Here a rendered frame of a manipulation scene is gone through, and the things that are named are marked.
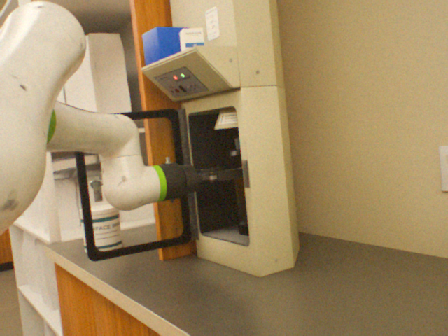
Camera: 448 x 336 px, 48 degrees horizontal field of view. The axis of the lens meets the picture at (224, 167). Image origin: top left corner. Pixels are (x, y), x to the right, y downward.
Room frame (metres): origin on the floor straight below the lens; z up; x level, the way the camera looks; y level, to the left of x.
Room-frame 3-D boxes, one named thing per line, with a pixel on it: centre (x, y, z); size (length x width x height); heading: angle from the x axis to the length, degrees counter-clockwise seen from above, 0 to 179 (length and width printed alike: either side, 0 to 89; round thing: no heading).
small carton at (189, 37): (1.29, 0.05, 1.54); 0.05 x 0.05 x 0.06; 15
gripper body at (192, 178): (1.31, 0.08, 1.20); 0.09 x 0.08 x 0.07; 122
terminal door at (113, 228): (1.42, 0.26, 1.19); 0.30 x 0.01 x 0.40; 114
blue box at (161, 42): (1.41, 0.12, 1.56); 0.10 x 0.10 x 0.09; 32
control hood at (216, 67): (1.33, 0.07, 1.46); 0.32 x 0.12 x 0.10; 32
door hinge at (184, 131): (1.48, 0.11, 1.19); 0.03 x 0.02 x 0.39; 32
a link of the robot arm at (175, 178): (1.28, 0.14, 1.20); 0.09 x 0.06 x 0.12; 32
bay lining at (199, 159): (1.42, -0.08, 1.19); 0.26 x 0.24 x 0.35; 32
